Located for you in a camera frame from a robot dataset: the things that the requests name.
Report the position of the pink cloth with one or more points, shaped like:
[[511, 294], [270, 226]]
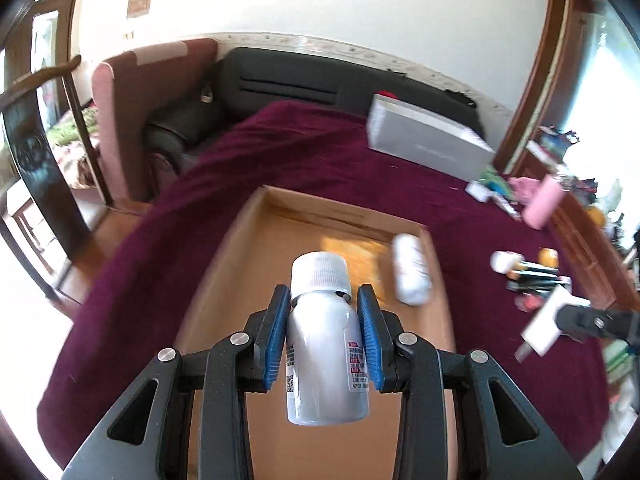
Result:
[[522, 187]]

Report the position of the black leather sofa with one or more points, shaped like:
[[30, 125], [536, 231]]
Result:
[[280, 72]]

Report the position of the dark wooden chair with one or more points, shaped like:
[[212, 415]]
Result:
[[30, 160]]

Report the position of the wooden panelled ledge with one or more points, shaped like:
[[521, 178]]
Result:
[[580, 240]]

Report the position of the maroon blanket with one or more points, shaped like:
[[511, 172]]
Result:
[[175, 240]]

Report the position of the clear plastic tube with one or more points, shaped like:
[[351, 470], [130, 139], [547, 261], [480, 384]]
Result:
[[507, 207]]

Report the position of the wooden stool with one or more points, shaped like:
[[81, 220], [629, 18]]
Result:
[[22, 215]]

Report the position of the pink thermos bottle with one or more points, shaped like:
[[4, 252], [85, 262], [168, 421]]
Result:
[[542, 202]]

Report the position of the white medicine bottle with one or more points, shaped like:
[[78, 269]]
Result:
[[320, 360], [411, 270]]

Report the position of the pink armchair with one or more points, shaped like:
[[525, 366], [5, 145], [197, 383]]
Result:
[[125, 125]]

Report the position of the small wall plaque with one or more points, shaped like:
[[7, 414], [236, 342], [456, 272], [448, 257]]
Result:
[[140, 4]]

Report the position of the grey rectangular box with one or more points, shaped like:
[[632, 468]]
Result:
[[425, 140]]

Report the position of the orange ball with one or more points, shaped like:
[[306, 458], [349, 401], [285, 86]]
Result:
[[547, 257]]

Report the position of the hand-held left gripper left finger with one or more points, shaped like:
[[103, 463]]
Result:
[[275, 340]]

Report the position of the green cloth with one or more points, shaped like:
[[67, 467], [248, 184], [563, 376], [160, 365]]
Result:
[[492, 177]]

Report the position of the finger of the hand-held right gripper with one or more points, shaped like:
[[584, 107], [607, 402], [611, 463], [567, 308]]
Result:
[[580, 321]]

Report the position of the colourful printed box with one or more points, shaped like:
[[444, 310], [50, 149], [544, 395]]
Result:
[[555, 141]]

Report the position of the cardboard box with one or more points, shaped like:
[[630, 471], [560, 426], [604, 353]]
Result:
[[310, 230]]

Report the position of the floral bedding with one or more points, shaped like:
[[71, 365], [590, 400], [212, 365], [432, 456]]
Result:
[[70, 135]]

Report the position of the red ribbon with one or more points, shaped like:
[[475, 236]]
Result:
[[385, 95]]

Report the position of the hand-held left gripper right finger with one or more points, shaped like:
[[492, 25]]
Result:
[[372, 345]]

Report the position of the white charger plug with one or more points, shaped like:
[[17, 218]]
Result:
[[477, 191]]

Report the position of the wooden window frame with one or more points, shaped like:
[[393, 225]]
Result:
[[550, 60]]

